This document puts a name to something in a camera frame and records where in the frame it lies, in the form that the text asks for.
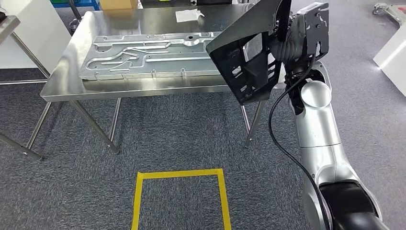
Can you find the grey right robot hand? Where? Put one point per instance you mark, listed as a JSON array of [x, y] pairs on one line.
[[284, 22]]

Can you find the black plastic slotted panel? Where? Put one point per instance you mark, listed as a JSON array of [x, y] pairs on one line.
[[241, 25]]

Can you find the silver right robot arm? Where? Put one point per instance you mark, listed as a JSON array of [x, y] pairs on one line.
[[317, 127]]

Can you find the stainless steel workbench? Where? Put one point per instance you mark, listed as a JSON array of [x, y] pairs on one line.
[[142, 87]]

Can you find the white crumpled paper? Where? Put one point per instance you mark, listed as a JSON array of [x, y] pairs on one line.
[[188, 15]]

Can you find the grey wheeled cart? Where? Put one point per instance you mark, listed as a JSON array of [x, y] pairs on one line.
[[396, 12]]

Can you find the white angled board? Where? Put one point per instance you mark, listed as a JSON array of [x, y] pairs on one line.
[[395, 60]]

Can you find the stamped sheet metal panel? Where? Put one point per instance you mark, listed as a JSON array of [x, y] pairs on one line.
[[158, 66]]

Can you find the cardboard box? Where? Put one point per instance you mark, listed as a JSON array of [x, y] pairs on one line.
[[117, 3]]

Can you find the blue rack with green bins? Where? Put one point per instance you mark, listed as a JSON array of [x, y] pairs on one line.
[[79, 3]]

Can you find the white cabinet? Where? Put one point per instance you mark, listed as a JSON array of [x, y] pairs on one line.
[[38, 35]]

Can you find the stainless steel table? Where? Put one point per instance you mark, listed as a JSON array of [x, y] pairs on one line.
[[8, 27]]

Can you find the chrome stanchion post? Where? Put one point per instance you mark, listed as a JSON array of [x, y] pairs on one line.
[[74, 9]]

